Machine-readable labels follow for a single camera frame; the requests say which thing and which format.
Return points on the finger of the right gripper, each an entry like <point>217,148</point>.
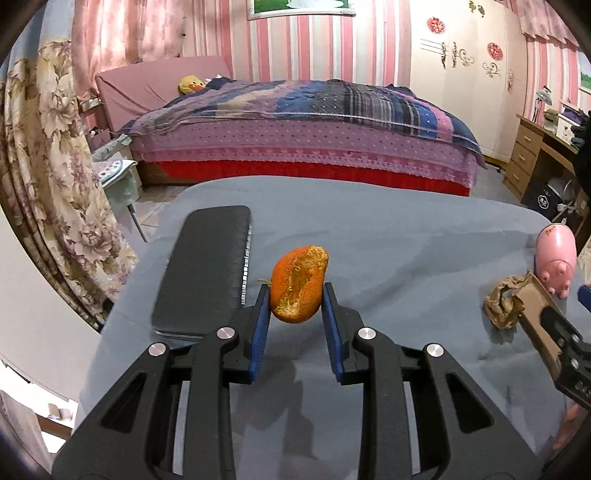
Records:
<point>584,296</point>
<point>561,331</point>

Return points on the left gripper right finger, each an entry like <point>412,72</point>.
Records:
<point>424,417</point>

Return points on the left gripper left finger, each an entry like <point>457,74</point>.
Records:
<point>130,432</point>

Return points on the brown paper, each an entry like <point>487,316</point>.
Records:
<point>502,306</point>

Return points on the person right hand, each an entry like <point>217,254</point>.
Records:
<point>572,421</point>

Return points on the pink pig mug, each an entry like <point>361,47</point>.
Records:
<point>555,259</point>

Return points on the black box under desk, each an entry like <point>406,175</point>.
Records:
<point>549,198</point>

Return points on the wooden desk with drawers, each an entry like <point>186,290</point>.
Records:
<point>540,155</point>

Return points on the desk lamp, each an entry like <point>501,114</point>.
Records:
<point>543,100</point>

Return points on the floral curtain left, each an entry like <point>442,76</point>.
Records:
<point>50,193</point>

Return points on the pink window curtain right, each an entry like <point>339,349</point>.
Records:
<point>539,20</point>

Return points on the pink window curtain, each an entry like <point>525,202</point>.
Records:
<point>111,34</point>
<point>539,20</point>

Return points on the white wardrobe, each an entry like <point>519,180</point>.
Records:
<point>470,59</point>

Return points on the bed with striped quilt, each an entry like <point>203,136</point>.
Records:
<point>332,129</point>

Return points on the yellow duck plush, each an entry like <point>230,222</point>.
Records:
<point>190,84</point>

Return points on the pink window curtain left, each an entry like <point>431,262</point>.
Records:
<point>111,34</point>

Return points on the framed wedding photo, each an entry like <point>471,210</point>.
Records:
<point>260,9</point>

